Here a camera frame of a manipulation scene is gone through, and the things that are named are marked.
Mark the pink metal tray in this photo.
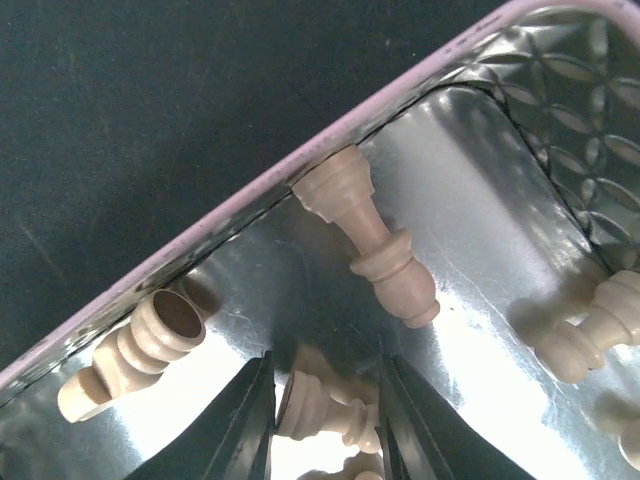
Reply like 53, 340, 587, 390
1, 1, 639, 479

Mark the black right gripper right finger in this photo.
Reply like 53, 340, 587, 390
377, 355, 530, 480

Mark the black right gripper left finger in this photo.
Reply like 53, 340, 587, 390
128, 351, 276, 480

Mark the light chess pawn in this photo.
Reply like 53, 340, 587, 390
276, 345, 381, 454

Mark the light chess piece in tray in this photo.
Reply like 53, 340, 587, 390
509, 270, 639, 384
57, 289, 206, 423
293, 146, 440, 329

